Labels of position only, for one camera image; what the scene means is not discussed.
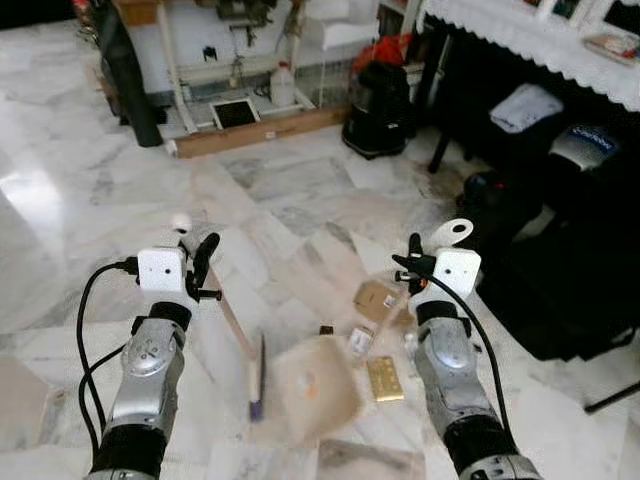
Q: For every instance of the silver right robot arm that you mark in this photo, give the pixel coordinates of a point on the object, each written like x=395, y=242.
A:
x=450, y=365

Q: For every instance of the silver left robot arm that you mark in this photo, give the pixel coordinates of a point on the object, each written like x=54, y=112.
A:
x=140, y=375

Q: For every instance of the brown cardboard box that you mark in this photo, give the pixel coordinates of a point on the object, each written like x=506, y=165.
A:
x=375, y=300

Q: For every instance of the round black bin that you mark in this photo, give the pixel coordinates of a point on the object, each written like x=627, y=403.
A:
x=488, y=205

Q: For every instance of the small clear wrapper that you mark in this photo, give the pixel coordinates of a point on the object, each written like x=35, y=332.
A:
x=360, y=341

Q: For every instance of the small dark scrap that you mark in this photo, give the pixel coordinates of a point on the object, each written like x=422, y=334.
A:
x=326, y=329

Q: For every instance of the gold foil packet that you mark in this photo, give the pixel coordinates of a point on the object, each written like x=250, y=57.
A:
x=385, y=380

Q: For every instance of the long wooden plank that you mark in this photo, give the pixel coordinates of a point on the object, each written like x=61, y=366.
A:
x=260, y=131

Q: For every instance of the black vacuum cleaner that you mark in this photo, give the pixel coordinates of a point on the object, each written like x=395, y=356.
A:
x=378, y=112

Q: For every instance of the large black fabric bag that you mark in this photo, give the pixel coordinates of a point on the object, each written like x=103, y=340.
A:
x=565, y=295

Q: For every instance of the tall black bag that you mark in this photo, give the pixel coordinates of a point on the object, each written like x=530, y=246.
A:
x=130, y=90

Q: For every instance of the grey folded cloth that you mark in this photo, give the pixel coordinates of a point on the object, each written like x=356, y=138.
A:
x=525, y=107

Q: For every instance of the white plastic bottle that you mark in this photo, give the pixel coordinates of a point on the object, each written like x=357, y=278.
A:
x=283, y=88

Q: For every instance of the black bag with grey top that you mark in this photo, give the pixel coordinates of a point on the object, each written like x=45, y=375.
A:
x=585, y=148

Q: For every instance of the red bag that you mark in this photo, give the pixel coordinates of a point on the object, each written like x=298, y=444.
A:
x=385, y=50

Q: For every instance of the black stand leg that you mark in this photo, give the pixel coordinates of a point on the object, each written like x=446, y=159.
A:
x=612, y=398

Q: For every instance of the white lace tablecloth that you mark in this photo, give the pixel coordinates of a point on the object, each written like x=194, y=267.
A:
x=540, y=45

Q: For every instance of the colourful book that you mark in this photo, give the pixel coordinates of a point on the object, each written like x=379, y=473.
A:
x=612, y=47

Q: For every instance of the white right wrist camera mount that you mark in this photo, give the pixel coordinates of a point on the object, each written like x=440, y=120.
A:
x=457, y=272

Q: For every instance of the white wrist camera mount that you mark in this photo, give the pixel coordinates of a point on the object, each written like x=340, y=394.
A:
x=457, y=272
x=162, y=272

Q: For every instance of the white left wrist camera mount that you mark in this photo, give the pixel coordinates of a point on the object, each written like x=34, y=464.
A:
x=162, y=272

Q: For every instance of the white metal table frame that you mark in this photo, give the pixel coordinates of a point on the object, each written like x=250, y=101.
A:
x=172, y=70

